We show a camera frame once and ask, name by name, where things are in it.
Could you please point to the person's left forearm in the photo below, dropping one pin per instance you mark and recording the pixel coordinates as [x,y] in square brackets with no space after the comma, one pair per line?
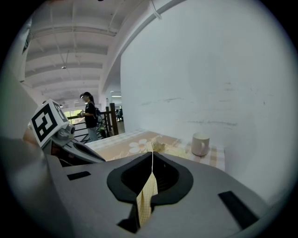
[28,137]

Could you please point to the person's beige shirt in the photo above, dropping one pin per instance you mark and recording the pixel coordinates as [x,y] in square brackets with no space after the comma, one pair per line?
[21,167]

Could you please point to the pale yellow shorts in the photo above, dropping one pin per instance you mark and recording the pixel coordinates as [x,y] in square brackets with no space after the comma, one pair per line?
[146,204]

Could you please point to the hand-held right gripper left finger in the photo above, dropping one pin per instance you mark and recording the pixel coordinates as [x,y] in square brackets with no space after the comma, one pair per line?
[93,197]

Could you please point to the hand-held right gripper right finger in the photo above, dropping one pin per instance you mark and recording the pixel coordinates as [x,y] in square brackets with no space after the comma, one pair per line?
[205,204]

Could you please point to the checked flower tablecloth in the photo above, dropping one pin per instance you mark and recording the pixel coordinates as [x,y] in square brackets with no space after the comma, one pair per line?
[116,148]

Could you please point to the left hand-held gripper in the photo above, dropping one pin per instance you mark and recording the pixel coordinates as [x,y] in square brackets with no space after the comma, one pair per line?
[45,123]

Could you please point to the white mug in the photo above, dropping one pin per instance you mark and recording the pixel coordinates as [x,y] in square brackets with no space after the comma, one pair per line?
[199,145]

